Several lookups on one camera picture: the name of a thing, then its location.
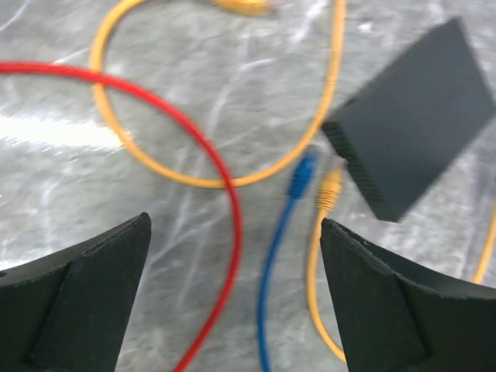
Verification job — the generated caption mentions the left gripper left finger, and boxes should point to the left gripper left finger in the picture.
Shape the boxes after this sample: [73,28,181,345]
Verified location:
[1,213,151,372]

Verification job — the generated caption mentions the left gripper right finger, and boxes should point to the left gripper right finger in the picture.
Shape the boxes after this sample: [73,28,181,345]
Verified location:
[320,219,495,372]

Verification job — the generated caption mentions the yellow ethernet cable long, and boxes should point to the yellow ethernet cable long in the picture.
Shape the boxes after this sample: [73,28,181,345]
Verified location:
[305,159,495,363]

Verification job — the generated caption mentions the blue ethernet cable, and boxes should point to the blue ethernet cable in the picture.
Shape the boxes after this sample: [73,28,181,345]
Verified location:
[257,149,321,372]

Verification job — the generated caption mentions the black network switch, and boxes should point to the black network switch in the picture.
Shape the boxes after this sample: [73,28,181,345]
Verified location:
[322,17,495,222]

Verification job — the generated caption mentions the red ethernet cable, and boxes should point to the red ethernet cable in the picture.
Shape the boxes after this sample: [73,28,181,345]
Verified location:
[0,60,243,372]

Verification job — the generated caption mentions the yellow ethernet cable short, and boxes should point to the yellow ethernet cable short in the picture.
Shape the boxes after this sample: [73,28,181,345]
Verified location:
[89,0,347,189]

